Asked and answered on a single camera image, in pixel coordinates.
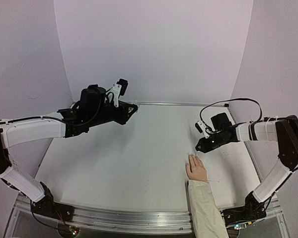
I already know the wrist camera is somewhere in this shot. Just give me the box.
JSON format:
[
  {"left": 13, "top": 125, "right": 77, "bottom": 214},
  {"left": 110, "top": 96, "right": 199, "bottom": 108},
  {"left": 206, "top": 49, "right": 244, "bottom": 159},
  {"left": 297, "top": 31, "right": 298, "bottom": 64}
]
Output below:
[
  {"left": 195, "top": 120, "right": 214, "bottom": 138},
  {"left": 106, "top": 79, "right": 128, "bottom": 108}
]

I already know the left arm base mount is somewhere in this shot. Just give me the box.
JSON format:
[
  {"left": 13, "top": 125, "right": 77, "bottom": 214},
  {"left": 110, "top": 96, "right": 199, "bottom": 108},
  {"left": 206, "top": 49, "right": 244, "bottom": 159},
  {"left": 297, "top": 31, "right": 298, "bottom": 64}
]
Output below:
[{"left": 31, "top": 182, "right": 74, "bottom": 222}]

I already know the mannequin hand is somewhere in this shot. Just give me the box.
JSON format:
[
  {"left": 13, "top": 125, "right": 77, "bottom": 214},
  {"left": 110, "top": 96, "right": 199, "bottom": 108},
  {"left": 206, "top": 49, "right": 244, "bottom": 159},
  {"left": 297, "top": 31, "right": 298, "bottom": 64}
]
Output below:
[{"left": 186, "top": 154, "right": 208, "bottom": 182}]

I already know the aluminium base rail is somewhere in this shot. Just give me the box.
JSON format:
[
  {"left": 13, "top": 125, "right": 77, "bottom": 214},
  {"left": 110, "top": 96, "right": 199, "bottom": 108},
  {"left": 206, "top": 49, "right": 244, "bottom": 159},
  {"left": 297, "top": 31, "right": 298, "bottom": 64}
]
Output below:
[{"left": 4, "top": 193, "right": 291, "bottom": 238}]

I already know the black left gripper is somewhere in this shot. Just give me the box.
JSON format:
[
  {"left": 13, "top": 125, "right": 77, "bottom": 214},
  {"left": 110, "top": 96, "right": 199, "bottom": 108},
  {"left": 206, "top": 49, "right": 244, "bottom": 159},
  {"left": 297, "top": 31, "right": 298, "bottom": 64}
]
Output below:
[{"left": 89, "top": 101, "right": 139, "bottom": 128}]

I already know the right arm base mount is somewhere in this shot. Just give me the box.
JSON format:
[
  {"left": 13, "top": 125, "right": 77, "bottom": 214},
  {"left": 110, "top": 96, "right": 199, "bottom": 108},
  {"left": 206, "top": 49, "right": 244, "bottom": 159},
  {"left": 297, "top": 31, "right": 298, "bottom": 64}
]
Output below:
[{"left": 221, "top": 192, "right": 272, "bottom": 228}]

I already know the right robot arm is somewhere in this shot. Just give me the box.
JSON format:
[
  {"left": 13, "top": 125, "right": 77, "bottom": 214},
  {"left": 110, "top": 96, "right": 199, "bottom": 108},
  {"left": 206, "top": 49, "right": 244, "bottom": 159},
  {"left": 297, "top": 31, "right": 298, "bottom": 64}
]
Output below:
[{"left": 195, "top": 113, "right": 298, "bottom": 203}]

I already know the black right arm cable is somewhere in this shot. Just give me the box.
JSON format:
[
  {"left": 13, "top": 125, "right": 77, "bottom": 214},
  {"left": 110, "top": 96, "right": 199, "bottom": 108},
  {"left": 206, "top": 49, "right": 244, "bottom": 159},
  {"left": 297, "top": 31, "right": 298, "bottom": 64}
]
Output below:
[{"left": 199, "top": 98, "right": 298, "bottom": 172}]

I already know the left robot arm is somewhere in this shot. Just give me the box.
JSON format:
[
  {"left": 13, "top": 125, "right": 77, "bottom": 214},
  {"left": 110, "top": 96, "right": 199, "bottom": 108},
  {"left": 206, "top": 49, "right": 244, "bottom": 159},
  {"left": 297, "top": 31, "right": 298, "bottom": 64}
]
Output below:
[{"left": 0, "top": 79, "right": 138, "bottom": 217}]

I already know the beige sleeved forearm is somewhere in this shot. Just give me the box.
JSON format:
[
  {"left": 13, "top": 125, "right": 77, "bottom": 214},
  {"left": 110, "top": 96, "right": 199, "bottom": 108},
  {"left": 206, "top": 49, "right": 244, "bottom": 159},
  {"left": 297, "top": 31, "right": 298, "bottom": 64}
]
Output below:
[{"left": 188, "top": 180, "right": 228, "bottom": 238}]

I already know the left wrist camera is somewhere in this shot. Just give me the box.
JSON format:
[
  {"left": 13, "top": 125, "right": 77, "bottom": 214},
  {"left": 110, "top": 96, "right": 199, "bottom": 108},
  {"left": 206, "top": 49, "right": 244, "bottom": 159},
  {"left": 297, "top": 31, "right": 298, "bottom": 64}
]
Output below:
[{"left": 106, "top": 79, "right": 128, "bottom": 108}]

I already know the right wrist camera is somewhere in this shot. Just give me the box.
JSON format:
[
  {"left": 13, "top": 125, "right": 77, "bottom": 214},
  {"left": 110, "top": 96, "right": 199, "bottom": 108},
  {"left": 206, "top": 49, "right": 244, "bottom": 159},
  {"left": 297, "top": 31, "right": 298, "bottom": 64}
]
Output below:
[{"left": 195, "top": 120, "right": 214, "bottom": 138}]

